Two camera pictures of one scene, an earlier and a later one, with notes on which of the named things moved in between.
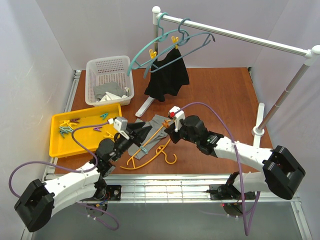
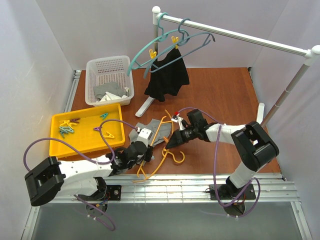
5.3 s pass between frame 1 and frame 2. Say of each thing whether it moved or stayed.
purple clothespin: stayed
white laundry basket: stayed
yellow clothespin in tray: stayed
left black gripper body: moved
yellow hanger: moved
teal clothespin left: stayed
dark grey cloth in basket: stayed
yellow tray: stayed
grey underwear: moved
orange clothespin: moved
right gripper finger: moved
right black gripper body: stayed
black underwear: stayed
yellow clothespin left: stayed
